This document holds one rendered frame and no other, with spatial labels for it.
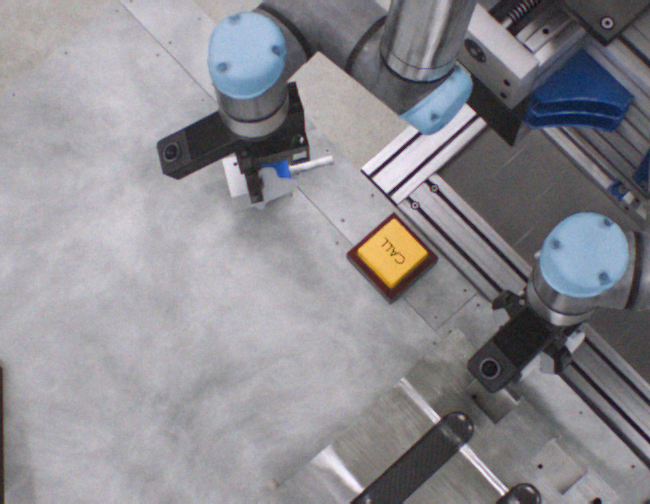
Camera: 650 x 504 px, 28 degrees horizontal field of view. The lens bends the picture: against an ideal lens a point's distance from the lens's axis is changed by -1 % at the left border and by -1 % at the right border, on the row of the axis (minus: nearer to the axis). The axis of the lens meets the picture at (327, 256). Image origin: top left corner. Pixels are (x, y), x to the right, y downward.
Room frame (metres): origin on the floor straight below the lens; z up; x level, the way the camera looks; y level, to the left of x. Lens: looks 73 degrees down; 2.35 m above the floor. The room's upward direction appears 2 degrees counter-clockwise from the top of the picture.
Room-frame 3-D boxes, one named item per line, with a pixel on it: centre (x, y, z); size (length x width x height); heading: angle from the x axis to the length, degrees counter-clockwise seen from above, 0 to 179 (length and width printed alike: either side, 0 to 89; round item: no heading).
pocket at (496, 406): (0.27, -0.18, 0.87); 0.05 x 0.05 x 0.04; 41
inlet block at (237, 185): (0.56, 0.05, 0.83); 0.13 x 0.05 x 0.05; 104
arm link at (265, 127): (0.56, 0.07, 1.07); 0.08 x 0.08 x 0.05
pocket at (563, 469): (0.19, -0.25, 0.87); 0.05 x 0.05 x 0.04; 41
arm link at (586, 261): (0.35, -0.24, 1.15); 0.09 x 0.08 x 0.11; 81
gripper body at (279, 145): (0.56, 0.07, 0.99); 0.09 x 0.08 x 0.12; 104
